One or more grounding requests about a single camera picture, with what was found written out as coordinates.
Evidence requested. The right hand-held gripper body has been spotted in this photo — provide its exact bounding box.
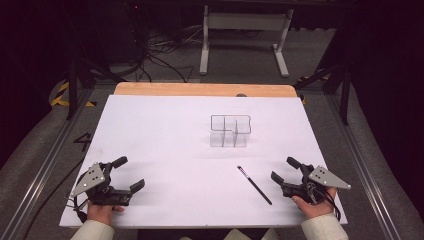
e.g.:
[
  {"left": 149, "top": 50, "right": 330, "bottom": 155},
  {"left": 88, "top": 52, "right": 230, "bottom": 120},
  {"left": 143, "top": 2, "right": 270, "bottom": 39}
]
[{"left": 281, "top": 163, "right": 352, "bottom": 205}]

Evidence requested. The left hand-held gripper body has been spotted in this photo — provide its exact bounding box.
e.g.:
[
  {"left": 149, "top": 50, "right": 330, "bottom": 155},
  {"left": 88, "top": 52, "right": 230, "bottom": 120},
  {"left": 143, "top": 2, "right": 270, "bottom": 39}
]
[{"left": 70, "top": 161, "right": 133, "bottom": 207}]

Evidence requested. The black pen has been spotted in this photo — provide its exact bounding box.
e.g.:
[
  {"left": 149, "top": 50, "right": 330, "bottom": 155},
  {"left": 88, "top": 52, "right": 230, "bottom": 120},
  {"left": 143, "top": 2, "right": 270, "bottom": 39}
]
[{"left": 236, "top": 165, "right": 273, "bottom": 206}]

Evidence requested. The clear acrylic organizer box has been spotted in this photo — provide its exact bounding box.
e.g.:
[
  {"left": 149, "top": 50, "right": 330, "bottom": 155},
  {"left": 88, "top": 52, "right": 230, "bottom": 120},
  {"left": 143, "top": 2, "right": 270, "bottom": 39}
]
[{"left": 209, "top": 114, "right": 252, "bottom": 149}]

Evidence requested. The person's left hand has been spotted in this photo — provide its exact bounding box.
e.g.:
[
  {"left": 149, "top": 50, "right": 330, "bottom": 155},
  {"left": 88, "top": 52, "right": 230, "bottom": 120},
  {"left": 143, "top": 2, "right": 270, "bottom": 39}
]
[{"left": 86, "top": 203, "right": 125, "bottom": 226}]

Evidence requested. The person's right hand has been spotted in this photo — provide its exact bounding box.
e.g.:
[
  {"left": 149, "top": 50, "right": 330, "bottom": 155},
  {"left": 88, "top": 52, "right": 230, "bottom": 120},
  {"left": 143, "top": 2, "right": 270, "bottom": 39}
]
[{"left": 291, "top": 186, "right": 338, "bottom": 220}]

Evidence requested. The white table mat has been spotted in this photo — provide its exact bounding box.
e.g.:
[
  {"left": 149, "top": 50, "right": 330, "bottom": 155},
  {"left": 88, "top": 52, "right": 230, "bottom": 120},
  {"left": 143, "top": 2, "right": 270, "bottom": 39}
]
[{"left": 58, "top": 94, "right": 349, "bottom": 230}]

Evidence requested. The yellow black floor tape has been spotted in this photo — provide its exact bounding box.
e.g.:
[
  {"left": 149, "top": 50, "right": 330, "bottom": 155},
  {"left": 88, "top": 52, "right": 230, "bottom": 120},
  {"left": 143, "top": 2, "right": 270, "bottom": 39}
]
[{"left": 49, "top": 81, "right": 98, "bottom": 108}]

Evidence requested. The black tripod stand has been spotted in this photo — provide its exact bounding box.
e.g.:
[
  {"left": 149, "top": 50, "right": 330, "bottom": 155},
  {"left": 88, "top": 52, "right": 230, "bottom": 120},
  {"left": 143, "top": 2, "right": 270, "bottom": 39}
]
[
  {"left": 293, "top": 19, "right": 354, "bottom": 127},
  {"left": 61, "top": 3, "right": 128, "bottom": 122}
]

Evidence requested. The wooden board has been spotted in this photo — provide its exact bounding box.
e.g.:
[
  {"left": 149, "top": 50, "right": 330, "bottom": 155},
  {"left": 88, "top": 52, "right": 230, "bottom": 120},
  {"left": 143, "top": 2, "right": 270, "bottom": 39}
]
[{"left": 113, "top": 81, "right": 299, "bottom": 99}]

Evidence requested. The white metal stand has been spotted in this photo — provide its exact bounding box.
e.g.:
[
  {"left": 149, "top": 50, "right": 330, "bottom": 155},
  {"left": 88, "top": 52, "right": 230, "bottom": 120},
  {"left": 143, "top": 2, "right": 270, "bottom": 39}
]
[{"left": 198, "top": 4, "right": 295, "bottom": 79}]

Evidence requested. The right hand-held gripper cable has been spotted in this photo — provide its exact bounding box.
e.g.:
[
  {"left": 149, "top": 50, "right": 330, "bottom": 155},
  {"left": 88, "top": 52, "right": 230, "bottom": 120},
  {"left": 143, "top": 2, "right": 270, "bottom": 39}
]
[{"left": 313, "top": 186, "right": 342, "bottom": 222}]

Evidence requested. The hand-held gripper cable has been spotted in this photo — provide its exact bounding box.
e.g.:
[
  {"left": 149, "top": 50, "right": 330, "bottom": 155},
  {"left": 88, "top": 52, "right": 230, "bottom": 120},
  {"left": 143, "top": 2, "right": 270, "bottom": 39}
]
[
  {"left": 313, "top": 186, "right": 342, "bottom": 222},
  {"left": 65, "top": 195, "right": 90, "bottom": 224}
]

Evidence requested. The left hand-held gripper cable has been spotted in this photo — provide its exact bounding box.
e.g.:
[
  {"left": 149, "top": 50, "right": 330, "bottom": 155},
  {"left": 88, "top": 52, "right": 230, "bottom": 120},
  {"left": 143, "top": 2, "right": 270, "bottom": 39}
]
[{"left": 65, "top": 195, "right": 90, "bottom": 224}]

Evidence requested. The aluminium floor rail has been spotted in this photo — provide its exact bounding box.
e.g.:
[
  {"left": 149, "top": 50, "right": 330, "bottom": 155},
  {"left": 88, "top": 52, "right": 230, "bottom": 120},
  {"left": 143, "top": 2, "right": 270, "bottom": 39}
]
[
  {"left": 324, "top": 93, "right": 403, "bottom": 240},
  {"left": 0, "top": 87, "right": 96, "bottom": 240}
]

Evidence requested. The bundle of floor cables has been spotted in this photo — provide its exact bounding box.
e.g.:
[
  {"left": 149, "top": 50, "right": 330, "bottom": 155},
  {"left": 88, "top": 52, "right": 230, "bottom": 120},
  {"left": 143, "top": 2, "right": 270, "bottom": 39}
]
[{"left": 109, "top": 23, "right": 214, "bottom": 84}]

